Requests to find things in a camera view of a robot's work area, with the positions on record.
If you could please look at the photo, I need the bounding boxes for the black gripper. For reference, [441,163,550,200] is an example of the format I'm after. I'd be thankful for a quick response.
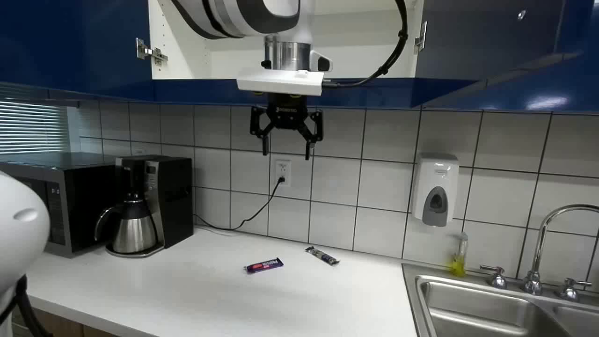
[248,91,323,161]

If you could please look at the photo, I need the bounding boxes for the purple candy bar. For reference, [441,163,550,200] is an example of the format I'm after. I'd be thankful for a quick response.
[243,256,286,275]

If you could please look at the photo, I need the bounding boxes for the white cupboard with blue trim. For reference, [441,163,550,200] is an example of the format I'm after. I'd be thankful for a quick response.
[146,0,475,108]

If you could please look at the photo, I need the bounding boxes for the dark wrapped snack bar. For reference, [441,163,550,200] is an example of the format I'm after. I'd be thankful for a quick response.
[303,245,340,267]

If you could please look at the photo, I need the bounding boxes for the metal cupboard hinge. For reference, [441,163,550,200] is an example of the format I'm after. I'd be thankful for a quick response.
[134,35,168,65]
[413,18,430,52]

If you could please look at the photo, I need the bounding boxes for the blue cupboard door with knob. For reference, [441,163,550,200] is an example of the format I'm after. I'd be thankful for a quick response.
[415,0,599,114]

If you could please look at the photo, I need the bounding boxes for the plain blue cupboard door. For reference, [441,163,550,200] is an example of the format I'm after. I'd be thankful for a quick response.
[0,0,155,103]

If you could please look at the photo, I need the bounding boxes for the black coffee maker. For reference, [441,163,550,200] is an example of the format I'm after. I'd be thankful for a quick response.
[114,155,194,258]

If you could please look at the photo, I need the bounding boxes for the steel coffee carafe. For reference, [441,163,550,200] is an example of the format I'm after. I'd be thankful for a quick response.
[91,194,161,256]

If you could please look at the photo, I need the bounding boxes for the yellow dish soap bottle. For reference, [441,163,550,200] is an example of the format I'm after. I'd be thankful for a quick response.
[447,232,469,279]

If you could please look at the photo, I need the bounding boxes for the black microwave oven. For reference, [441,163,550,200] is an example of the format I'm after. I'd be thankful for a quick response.
[0,163,121,258]

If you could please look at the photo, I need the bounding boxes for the window blinds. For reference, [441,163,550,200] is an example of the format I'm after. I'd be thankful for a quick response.
[0,99,71,157]

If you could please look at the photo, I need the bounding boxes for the stainless steel sink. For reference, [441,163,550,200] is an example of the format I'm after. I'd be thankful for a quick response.
[400,260,599,337]

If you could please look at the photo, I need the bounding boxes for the chrome sink faucet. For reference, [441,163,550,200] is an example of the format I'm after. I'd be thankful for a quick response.
[522,202,599,296]

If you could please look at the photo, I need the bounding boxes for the wooden base cabinet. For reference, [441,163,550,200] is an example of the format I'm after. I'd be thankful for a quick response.
[11,303,119,337]

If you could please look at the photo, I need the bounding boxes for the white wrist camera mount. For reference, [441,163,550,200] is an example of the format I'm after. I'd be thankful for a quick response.
[235,69,327,97]

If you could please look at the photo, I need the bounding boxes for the white wall power outlet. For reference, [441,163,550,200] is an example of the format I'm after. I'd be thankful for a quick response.
[271,155,293,191]

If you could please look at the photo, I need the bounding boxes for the white wall soap dispenser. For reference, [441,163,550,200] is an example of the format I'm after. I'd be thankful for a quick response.
[409,155,460,228]

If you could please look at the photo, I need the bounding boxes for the chrome faucet handle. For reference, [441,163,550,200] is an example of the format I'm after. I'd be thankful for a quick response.
[557,277,593,303]
[479,266,509,290]

